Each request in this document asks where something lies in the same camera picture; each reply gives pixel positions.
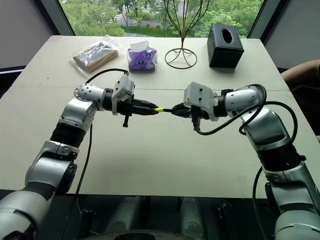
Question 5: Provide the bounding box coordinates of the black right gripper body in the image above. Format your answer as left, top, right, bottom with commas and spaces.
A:
184, 104, 212, 121

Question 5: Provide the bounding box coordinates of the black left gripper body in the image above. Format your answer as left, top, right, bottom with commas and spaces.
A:
119, 94, 139, 128

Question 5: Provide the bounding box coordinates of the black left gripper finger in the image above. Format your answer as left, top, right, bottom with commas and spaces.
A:
132, 107, 160, 116
136, 99, 157, 110

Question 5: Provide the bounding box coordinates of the purple tissue pack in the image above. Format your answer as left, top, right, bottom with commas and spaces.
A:
126, 41, 159, 74

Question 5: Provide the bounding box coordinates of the clear bag of brown items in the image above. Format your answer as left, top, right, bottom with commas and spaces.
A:
69, 34, 121, 74

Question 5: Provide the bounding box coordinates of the black tissue box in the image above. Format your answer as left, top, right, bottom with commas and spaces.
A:
206, 23, 245, 69

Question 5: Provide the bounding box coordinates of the dark grey rounded shape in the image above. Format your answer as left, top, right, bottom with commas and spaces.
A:
108, 196, 144, 235
179, 196, 204, 237

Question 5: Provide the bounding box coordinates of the brown chair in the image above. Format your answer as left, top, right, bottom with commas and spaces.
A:
280, 58, 320, 144

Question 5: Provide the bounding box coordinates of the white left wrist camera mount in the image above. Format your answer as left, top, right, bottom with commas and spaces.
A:
111, 75, 136, 116

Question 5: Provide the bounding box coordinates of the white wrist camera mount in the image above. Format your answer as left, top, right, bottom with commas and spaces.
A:
183, 81, 227, 122
111, 75, 136, 116

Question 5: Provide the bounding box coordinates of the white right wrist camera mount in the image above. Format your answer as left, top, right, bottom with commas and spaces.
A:
183, 81, 227, 122

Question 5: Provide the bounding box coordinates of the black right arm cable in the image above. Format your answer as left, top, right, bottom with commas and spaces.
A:
191, 83, 300, 216

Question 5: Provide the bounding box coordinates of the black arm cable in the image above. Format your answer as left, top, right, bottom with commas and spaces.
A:
74, 68, 130, 216
191, 83, 300, 216

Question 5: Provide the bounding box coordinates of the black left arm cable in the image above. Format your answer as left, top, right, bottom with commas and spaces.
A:
74, 68, 130, 216

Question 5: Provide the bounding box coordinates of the black wire stand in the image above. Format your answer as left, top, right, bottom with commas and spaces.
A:
164, 0, 211, 69

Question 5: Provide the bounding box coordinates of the dark window frame post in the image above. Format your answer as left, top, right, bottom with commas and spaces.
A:
46, 0, 76, 36
246, 0, 292, 40

